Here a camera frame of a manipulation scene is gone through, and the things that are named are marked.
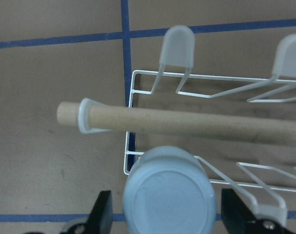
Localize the pale blue plastic cup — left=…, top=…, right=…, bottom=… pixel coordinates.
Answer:
left=123, top=146, right=217, bottom=234

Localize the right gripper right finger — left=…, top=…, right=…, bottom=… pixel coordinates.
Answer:
left=221, top=189, right=256, bottom=234

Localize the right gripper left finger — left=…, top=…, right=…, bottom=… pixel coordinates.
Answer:
left=88, top=191, right=113, bottom=234

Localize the white wire cup rack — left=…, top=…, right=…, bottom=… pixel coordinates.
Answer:
left=56, top=24, right=296, bottom=226

